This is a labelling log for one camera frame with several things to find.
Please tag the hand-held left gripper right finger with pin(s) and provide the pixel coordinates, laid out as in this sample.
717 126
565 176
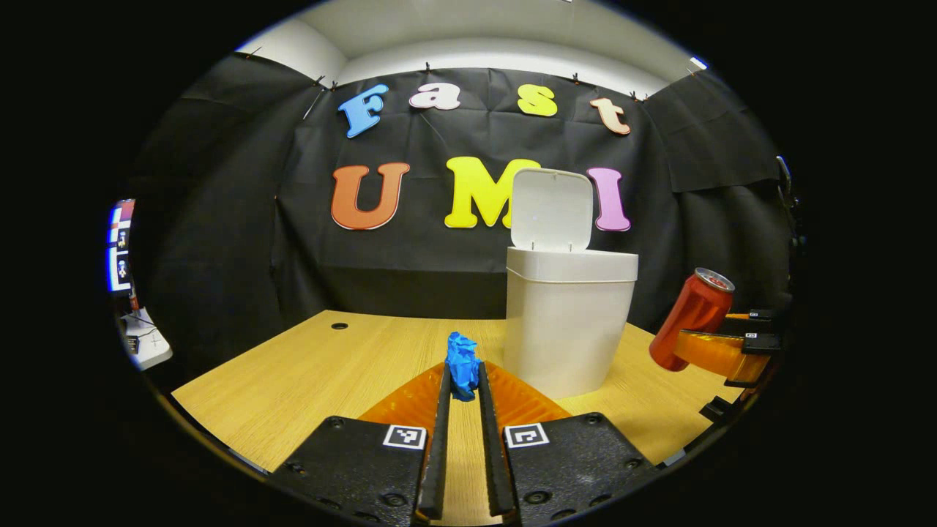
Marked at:
492 454

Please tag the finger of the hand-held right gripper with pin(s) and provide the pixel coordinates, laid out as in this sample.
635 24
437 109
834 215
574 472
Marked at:
750 316
717 353

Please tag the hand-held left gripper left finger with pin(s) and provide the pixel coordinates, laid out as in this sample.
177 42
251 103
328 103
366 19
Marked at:
439 454

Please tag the red pop can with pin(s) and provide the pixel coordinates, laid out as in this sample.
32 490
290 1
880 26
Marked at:
692 315

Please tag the blue paper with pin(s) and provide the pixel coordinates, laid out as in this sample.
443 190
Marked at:
461 362

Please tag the white desktop garbage bin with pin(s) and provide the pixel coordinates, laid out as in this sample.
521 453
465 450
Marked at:
567 322

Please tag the wooden desktop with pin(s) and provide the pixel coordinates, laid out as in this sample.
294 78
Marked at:
307 380

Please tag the small black block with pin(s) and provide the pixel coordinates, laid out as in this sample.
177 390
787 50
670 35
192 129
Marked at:
715 408

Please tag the black backdrop cloth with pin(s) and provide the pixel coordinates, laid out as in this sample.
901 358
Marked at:
410 271

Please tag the white side table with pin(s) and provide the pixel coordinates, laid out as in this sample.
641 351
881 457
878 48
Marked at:
150 344

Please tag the small red bottle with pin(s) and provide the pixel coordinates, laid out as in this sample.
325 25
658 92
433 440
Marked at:
133 300

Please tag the computer monitor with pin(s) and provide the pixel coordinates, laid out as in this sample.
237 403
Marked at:
121 249

